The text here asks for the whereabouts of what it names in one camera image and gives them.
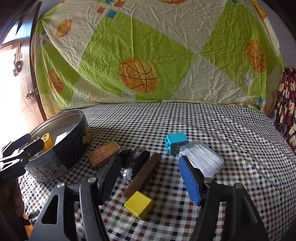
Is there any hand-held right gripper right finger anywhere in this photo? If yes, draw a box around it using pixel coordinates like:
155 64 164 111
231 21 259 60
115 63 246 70
178 156 270 241

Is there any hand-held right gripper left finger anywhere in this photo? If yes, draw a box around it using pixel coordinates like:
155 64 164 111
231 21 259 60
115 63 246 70
28 155 122 241

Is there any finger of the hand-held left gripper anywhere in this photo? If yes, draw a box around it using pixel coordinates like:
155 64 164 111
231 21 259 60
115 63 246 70
1 134 31 155
16 139 46 161

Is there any yellow face building block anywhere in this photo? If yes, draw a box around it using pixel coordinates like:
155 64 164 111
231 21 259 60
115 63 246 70
42 132 55 150

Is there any clear plastic case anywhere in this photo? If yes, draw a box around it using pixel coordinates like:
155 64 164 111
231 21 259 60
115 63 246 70
179 140 224 179

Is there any round printed metal tin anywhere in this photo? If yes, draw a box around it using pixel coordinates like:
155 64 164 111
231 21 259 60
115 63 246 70
24 108 93 183

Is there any yellow cube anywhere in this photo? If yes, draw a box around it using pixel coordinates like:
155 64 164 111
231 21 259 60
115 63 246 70
124 191 154 220

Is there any blue building block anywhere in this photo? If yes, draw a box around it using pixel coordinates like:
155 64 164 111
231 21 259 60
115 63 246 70
164 133 189 156

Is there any person's left forearm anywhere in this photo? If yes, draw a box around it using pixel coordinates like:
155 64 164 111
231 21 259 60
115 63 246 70
7 177 26 225

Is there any small brown printed box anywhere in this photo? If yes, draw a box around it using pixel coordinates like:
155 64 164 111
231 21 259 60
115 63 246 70
87 140 121 169

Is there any black and silver wrapped object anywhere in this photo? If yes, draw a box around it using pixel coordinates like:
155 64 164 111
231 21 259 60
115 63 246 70
118 148 151 184

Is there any brown wooden bar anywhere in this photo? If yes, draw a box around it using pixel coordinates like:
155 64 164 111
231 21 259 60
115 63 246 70
125 153 162 198

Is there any checkered tablecloth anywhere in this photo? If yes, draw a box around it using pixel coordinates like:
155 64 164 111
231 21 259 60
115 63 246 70
18 102 296 241

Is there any brown wooden door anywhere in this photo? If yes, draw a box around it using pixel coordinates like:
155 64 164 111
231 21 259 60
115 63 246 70
0 0 50 139

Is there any hanging door ornament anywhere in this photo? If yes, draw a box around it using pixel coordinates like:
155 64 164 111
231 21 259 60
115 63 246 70
13 44 23 77

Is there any red plaid bear cloth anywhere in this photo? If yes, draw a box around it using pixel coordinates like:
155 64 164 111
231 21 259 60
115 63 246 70
273 67 296 152

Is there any green basketball print sheet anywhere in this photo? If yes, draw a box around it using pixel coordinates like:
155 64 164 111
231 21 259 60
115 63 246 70
32 0 285 112

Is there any brass door handle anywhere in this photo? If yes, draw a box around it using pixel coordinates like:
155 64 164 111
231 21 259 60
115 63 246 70
25 89 38 100

